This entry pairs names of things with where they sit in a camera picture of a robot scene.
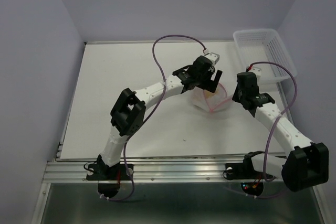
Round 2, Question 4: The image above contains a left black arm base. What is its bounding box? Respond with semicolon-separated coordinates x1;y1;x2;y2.
83;155;135;202

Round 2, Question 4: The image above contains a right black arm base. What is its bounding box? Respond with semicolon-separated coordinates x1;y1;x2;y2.
222;151;264;198

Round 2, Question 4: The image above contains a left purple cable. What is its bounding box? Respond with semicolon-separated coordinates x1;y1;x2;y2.
101;35;209;202

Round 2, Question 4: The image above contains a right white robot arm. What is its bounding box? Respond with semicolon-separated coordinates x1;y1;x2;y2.
227;72;329;192

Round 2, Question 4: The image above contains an aluminium mounting rail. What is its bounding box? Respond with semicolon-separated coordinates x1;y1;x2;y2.
43;155;321;184

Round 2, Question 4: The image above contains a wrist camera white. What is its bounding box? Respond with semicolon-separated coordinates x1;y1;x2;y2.
204;51;220;65
246;66;262;81

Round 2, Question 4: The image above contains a white plastic basket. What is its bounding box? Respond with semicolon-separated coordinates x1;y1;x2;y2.
233;29;297;84

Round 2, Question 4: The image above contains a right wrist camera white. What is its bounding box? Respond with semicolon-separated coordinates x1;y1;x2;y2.
246;66;262;81

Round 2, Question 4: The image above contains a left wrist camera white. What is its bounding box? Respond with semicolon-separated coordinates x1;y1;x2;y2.
204;51;220;65

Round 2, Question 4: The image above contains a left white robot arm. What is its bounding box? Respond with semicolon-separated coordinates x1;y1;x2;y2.
97;53;223;179

